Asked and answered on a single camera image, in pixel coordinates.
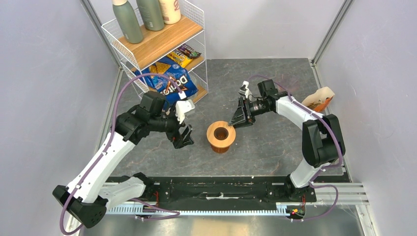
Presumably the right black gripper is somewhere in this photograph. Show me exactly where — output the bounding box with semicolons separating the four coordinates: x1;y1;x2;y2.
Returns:
228;96;271;129

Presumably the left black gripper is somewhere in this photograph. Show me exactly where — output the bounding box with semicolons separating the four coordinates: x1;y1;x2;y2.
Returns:
150;101;194;148

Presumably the wooden ring dripper holder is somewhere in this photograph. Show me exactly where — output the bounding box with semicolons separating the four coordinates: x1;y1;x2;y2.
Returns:
206;121;236;148

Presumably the amber glass carafe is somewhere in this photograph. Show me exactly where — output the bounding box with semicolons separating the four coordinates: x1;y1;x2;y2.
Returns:
210;145;230;153

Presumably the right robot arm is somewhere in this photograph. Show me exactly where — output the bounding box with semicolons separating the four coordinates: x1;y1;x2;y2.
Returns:
229;79;346;201

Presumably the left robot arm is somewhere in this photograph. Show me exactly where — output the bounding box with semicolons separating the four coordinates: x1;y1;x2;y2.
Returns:
53;91;195;228

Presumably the coffee filter box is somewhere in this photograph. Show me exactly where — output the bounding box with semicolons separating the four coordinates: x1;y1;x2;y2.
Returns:
302;87;335;112

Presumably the blue Doritos bag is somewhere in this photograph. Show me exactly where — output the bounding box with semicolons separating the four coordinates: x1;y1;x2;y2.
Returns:
133;57;198;110

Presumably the yellow candy bag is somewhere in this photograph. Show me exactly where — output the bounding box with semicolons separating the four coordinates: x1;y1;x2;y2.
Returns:
167;51;193;68

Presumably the brown candy bag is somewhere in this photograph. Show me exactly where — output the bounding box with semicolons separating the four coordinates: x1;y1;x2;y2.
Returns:
178;43;201;59

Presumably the cream bottle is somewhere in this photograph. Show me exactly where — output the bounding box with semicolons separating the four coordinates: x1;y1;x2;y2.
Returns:
159;0;181;25

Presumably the green bottle middle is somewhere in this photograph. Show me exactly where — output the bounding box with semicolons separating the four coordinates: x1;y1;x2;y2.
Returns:
136;0;164;31

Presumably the green bottle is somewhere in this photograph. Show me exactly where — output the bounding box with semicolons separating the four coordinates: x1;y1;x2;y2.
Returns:
136;0;164;31
112;0;144;44

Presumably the green bottle left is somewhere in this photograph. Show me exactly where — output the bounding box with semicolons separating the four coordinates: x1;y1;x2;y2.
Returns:
112;0;144;44

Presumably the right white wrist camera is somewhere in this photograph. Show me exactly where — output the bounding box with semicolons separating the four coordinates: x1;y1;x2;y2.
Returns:
238;81;252;98

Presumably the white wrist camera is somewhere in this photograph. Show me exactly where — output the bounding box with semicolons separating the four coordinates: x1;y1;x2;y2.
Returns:
238;81;252;98
175;91;195;124

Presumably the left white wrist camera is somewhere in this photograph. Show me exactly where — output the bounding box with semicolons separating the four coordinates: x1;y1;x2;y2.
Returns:
175;91;195;124

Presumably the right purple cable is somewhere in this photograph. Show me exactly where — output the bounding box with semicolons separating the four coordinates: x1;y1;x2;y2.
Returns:
249;75;344;223

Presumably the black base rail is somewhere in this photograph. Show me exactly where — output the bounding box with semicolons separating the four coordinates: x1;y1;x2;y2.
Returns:
139;176;335;211

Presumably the white wire wooden shelf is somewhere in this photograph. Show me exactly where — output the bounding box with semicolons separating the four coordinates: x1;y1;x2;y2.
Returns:
101;0;209;103

